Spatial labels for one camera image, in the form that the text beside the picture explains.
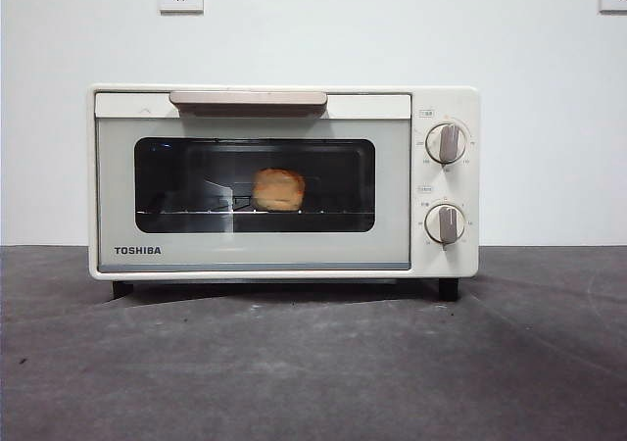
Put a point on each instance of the timer knob with beige grip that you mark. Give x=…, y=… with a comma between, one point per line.
x=445, y=224

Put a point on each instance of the temperature knob with beige grip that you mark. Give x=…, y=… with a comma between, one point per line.
x=446, y=143

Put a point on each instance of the white Toshiba toaster oven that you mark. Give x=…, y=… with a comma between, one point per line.
x=441, y=186

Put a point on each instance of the golden brown bread roll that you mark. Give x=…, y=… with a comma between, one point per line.
x=278, y=190

